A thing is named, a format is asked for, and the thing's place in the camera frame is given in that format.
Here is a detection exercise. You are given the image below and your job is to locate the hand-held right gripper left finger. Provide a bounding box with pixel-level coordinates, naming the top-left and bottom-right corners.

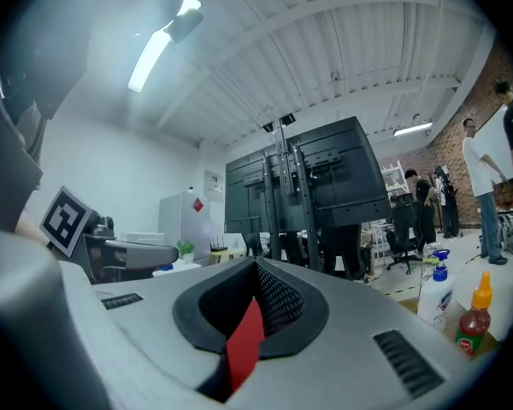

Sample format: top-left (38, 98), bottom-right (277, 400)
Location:
top-left (91, 256), bottom-right (258, 410)

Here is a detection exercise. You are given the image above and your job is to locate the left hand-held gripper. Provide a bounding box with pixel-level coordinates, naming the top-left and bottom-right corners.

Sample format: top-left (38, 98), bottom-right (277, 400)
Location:
top-left (39, 184), bottom-right (180, 284)

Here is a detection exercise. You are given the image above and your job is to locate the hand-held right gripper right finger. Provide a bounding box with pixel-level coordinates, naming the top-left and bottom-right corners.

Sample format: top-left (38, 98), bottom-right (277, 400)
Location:
top-left (234, 256), bottom-right (475, 410)

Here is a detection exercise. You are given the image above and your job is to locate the person's left forearm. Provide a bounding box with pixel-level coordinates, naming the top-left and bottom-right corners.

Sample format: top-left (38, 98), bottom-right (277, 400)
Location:
top-left (15, 209), bottom-right (50, 247)

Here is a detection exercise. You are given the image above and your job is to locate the white bottle blue cap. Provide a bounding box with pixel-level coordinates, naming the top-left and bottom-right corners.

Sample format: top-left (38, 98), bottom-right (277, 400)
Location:
top-left (417, 249), bottom-right (457, 331)

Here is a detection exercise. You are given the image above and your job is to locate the clear bottle green label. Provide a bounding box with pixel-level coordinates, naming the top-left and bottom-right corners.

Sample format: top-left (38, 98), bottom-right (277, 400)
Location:
top-left (419, 241), bottom-right (445, 281)

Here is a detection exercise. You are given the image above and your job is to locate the red sauce bottle orange cap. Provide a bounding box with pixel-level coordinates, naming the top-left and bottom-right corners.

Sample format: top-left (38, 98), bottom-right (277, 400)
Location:
top-left (455, 271), bottom-right (493, 358)

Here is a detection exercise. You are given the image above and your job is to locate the black display stand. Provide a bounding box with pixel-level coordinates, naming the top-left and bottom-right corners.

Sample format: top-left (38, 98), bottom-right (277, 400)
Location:
top-left (260, 115), bottom-right (321, 268)

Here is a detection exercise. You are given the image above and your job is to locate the white box appliance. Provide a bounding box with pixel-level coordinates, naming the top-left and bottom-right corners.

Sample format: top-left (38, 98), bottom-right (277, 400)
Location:
top-left (126, 231), bottom-right (166, 247)

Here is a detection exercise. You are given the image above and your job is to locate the white desk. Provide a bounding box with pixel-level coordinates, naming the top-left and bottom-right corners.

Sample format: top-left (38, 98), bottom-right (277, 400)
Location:
top-left (152, 258), bottom-right (202, 278)

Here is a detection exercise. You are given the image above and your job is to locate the green potted plant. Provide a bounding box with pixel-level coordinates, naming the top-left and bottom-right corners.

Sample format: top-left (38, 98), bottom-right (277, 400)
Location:
top-left (177, 240), bottom-right (196, 264)

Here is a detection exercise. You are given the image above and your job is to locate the silver refrigerator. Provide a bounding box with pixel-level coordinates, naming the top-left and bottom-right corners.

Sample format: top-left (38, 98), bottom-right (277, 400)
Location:
top-left (158, 190), bottom-right (211, 262)

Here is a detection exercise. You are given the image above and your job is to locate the yellow wooden stool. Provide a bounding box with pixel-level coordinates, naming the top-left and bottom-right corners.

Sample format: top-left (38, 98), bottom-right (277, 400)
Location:
top-left (209, 249), bottom-right (247, 267)

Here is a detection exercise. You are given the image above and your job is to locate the red cloth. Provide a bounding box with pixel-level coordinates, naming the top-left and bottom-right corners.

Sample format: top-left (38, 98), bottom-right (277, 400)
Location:
top-left (225, 296), bottom-right (266, 395)

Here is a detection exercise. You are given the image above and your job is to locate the black office chair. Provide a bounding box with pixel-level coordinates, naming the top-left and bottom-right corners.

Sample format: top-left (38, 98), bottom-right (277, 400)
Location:
top-left (386, 201), bottom-right (424, 275)

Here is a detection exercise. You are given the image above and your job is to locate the white metal shelf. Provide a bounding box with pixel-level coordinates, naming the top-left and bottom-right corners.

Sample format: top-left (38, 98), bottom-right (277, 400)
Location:
top-left (380, 160), bottom-right (411, 196)

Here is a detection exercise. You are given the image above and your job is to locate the long ceiling light tube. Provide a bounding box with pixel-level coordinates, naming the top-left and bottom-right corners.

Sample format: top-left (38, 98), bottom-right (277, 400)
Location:
top-left (127, 0), bottom-right (202, 93)

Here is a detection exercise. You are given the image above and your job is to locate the whiteboard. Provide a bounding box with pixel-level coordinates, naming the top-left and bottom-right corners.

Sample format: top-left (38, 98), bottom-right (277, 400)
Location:
top-left (474, 104), bottom-right (513, 183)

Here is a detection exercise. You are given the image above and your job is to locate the black camera bar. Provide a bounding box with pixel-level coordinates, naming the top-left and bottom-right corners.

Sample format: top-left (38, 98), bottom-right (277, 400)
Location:
top-left (262, 113), bottom-right (296, 134)

